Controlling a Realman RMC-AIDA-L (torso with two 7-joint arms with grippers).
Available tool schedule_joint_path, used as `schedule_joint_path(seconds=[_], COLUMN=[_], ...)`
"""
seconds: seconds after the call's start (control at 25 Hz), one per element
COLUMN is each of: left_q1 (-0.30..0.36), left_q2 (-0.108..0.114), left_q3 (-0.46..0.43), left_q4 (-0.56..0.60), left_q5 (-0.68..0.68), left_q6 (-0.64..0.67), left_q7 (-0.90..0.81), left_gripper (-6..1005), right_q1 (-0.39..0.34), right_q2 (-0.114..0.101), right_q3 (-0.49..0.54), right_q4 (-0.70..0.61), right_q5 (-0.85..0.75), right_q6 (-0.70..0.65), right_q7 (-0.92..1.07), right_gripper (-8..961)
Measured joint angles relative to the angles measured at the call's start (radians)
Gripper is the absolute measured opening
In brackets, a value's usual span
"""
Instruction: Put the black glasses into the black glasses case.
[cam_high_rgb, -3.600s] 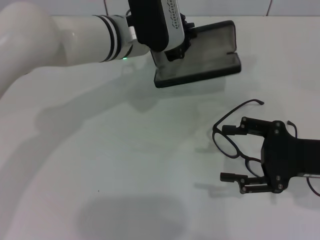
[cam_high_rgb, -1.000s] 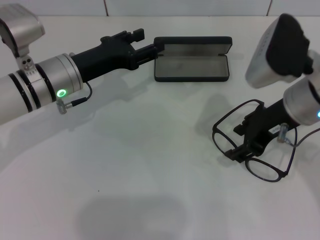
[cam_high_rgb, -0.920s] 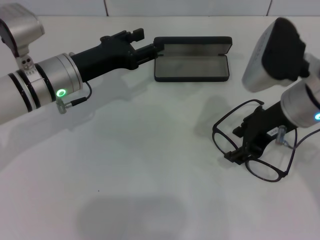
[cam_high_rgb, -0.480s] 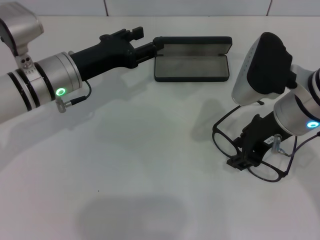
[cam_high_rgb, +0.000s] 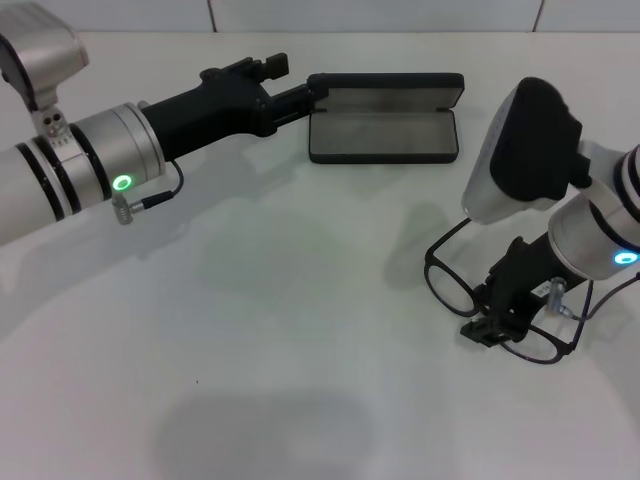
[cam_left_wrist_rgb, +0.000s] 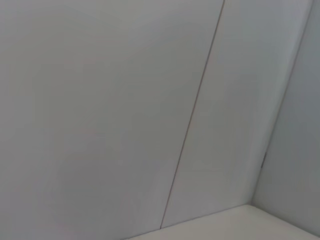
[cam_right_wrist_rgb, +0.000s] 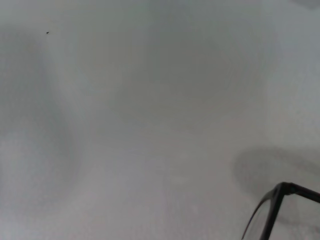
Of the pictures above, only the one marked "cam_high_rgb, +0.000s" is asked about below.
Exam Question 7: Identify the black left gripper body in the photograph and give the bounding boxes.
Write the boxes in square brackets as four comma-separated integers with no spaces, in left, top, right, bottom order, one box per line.
[138,57,279,162]

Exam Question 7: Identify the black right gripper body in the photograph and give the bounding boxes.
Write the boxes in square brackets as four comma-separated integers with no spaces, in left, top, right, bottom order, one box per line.
[473,231,570,332]

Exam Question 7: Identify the black glasses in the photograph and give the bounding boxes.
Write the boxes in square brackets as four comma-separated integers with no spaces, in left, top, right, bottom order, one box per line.
[423,216,597,363]

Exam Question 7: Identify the black glasses case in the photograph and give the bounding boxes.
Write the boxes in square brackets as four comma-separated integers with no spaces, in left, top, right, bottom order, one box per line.
[305,71,466,166]

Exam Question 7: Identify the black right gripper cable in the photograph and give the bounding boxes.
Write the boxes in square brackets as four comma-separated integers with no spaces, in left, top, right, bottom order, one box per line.
[546,268,640,322]

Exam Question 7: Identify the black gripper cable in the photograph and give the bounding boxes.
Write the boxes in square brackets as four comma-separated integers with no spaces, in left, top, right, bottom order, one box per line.
[546,268,640,322]
[109,158,185,227]

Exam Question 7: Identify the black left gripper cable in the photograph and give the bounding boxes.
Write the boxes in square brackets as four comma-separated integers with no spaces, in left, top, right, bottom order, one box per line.
[109,158,185,227]

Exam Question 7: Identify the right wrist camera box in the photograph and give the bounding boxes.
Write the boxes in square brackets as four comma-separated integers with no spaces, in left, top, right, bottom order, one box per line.
[461,75,595,225]

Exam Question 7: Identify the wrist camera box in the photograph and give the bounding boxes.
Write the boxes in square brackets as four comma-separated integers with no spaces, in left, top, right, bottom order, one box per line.
[461,75,595,225]
[0,1,92,147]

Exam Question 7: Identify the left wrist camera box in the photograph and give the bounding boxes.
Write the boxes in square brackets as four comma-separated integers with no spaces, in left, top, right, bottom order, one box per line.
[0,1,92,147]

